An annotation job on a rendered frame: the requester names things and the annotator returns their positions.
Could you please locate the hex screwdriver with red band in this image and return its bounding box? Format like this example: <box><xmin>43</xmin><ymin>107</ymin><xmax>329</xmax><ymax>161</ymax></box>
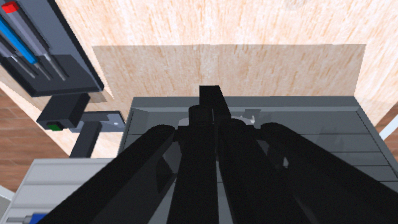
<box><xmin>1</xmin><ymin>1</ymin><xmax>66</xmax><ymax>80</ymax></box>

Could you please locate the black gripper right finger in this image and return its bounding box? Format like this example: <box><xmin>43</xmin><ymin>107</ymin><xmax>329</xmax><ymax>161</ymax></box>
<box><xmin>209</xmin><ymin>85</ymin><xmax>398</xmax><ymax>224</ymax></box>

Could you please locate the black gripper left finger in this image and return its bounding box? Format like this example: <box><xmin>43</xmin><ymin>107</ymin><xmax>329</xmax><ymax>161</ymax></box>
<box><xmin>36</xmin><ymin>85</ymin><xmax>219</xmax><ymax>224</ymax></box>

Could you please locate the grey tool chest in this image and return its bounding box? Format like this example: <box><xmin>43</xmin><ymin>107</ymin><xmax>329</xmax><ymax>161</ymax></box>
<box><xmin>117</xmin><ymin>96</ymin><xmax>398</xmax><ymax>224</ymax></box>

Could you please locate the blue-handled tool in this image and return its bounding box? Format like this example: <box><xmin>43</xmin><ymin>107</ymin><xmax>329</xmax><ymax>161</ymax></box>
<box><xmin>0</xmin><ymin>17</ymin><xmax>51</xmax><ymax>80</ymax></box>

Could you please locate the grey status board with lamps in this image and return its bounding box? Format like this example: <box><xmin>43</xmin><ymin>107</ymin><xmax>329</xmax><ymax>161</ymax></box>
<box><xmin>0</xmin><ymin>111</ymin><xmax>126</xmax><ymax>224</ymax></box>

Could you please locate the grey screwdriver with green band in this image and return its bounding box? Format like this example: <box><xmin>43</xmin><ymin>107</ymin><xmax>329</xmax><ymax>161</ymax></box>
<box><xmin>0</xmin><ymin>38</ymin><xmax>36</xmax><ymax>78</ymax></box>

